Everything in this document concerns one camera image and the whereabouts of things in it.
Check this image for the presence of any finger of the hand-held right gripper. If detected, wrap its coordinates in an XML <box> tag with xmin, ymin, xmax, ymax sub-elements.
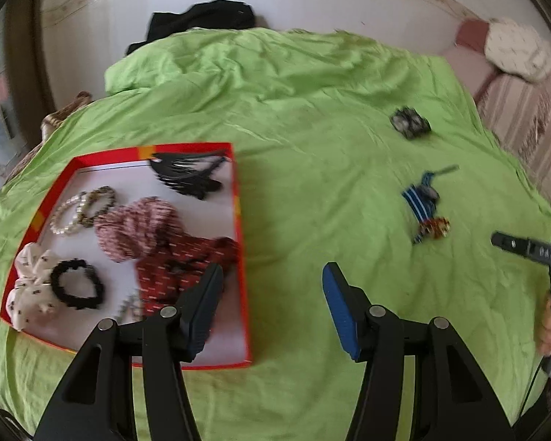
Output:
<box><xmin>491</xmin><ymin>232</ymin><xmax>551</xmax><ymax>271</ymax></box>

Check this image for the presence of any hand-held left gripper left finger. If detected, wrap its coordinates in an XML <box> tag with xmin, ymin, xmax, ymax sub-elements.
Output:
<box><xmin>34</xmin><ymin>262</ymin><xmax>225</xmax><ymax>441</ymax></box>

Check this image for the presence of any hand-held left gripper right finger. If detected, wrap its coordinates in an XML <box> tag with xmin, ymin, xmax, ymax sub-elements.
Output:
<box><xmin>321</xmin><ymin>262</ymin><xmax>517</xmax><ymax>441</ymax></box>

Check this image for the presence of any red polka dot scrunchie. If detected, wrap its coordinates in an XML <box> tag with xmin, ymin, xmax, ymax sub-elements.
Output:
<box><xmin>134</xmin><ymin>234</ymin><xmax>240</xmax><ymax>318</ymax></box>

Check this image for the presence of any silver beaded hair clip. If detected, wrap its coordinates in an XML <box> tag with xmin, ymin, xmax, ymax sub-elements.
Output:
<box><xmin>115</xmin><ymin>292</ymin><xmax>146</xmax><ymax>325</ymax></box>

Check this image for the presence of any red cardboard box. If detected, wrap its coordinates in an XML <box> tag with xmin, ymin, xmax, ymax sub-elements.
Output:
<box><xmin>0</xmin><ymin>142</ymin><xmax>253</xmax><ymax>370</ymax></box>

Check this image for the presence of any red white checked scrunchie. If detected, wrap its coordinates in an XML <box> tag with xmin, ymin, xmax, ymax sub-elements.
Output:
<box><xmin>94</xmin><ymin>197</ymin><xmax>189</xmax><ymax>263</ymax></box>

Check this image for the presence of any black claw hair clip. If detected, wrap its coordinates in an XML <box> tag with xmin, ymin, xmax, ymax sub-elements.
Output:
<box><xmin>148</xmin><ymin>150</ymin><xmax>228</xmax><ymax>201</ymax></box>

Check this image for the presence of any small black scrunchie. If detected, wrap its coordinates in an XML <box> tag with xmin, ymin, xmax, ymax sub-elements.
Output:
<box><xmin>50</xmin><ymin>260</ymin><xmax>105</xmax><ymax>309</ymax></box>

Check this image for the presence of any brown bead bracelet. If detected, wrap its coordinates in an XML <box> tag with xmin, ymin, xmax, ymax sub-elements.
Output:
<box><xmin>76</xmin><ymin>186</ymin><xmax>118</xmax><ymax>227</ymax></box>

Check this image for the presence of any white pearl bracelet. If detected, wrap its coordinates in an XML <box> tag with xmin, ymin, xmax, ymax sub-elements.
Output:
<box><xmin>50</xmin><ymin>193</ymin><xmax>94</xmax><ymax>237</ymax></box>

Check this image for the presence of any white cherry print scrunchie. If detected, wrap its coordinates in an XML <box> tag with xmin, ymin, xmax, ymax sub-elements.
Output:
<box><xmin>6</xmin><ymin>243</ymin><xmax>61</xmax><ymax>332</ymax></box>

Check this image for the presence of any person's right hand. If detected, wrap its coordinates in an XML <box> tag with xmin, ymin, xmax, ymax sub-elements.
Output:
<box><xmin>537</xmin><ymin>294</ymin><xmax>551</xmax><ymax>356</ymax></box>

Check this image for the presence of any blue striped bow hair clip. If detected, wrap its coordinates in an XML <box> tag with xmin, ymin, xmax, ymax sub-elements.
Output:
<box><xmin>401</xmin><ymin>164</ymin><xmax>460</xmax><ymax>244</ymax></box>

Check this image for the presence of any green bed sheet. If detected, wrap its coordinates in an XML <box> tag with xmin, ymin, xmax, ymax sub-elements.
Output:
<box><xmin>0</xmin><ymin>28</ymin><xmax>551</xmax><ymax>441</ymax></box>

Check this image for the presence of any striped floral sofa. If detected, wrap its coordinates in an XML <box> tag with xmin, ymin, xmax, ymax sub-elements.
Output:
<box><xmin>454</xmin><ymin>19</ymin><xmax>551</xmax><ymax>203</ymax></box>

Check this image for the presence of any grey black organza scrunchie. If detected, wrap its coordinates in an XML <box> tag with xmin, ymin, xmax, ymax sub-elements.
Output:
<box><xmin>390</xmin><ymin>107</ymin><xmax>431</xmax><ymax>139</ymax></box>

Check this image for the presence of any white patterned pillow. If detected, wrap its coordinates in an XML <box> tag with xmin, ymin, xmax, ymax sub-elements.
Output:
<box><xmin>484</xmin><ymin>17</ymin><xmax>551</xmax><ymax>84</ymax></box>

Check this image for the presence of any woven wicker basket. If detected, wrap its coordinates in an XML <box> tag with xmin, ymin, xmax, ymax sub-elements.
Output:
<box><xmin>41</xmin><ymin>92</ymin><xmax>93</xmax><ymax>139</ymax></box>

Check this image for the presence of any black cloth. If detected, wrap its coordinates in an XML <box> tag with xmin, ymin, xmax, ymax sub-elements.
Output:
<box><xmin>127</xmin><ymin>0</ymin><xmax>256</xmax><ymax>57</ymax></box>

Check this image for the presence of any red bead bracelet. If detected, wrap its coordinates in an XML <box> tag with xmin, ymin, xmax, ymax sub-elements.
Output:
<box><xmin>419</xmin><ymin>217</ymin><xmax>451</xmax><ymax>240</ymax></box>

